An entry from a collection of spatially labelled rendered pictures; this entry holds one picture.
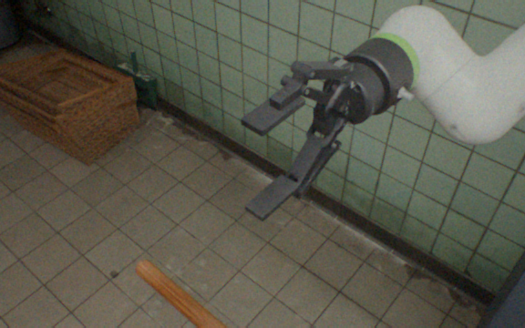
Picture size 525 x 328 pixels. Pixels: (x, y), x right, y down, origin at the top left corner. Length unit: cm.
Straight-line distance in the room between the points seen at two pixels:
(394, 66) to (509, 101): 17
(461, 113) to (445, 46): 10
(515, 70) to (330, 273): 165
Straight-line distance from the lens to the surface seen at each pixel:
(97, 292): 229
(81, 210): 260
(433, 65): 73
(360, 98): 63
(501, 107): 73
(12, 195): 281
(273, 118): 50
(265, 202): 60
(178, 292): 82
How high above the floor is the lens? 188
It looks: 45 degrees down
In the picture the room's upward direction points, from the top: straight up
